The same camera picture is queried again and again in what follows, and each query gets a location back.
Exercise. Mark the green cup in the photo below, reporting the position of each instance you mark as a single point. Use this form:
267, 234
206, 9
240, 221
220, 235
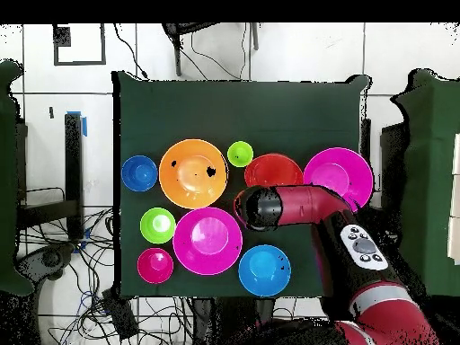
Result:
240, 154

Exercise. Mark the large orange bowl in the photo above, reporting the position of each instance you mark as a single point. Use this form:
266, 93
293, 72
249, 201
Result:
187, 194

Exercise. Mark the large pink bowl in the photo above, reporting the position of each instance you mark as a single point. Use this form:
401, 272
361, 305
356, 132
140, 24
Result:
207, 240
337, 172

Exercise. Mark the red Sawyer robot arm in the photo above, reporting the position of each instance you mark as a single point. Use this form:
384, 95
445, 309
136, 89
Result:
305, 206

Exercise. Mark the black bench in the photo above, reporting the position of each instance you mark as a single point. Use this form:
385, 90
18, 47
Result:
73, 161

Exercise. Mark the small dark blue bowl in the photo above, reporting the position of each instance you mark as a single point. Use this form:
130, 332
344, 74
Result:
139, 173

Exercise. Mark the blue tape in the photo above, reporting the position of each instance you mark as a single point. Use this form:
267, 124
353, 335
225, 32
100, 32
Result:
84, 127

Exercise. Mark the orange-red bowl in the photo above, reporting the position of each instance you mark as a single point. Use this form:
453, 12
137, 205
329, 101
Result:
273, 170

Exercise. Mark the small black marker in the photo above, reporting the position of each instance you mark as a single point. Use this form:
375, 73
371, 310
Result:
51, 112

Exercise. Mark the light blue bowl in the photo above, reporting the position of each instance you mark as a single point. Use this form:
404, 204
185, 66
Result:
264, 269

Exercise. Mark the white boxes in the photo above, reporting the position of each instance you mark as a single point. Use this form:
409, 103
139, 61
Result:
455, 197

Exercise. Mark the small green bowl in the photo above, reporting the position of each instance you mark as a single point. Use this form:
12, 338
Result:
158, 224

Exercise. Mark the black square frame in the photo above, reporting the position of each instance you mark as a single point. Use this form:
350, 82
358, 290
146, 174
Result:
61, 36

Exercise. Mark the dark green tablecloth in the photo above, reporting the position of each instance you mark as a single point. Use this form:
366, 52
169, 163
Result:
233, 107

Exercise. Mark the green-covered side table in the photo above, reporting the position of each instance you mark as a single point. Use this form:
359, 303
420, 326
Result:
431, 161
7, 179

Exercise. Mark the small crimson bowl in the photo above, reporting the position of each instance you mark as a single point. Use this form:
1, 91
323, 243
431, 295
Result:
155, 264

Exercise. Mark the black power brick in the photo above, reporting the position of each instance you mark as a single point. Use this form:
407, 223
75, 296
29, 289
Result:
120, 316

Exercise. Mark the grey office chair base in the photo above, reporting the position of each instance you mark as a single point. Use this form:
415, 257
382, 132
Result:
50, 258

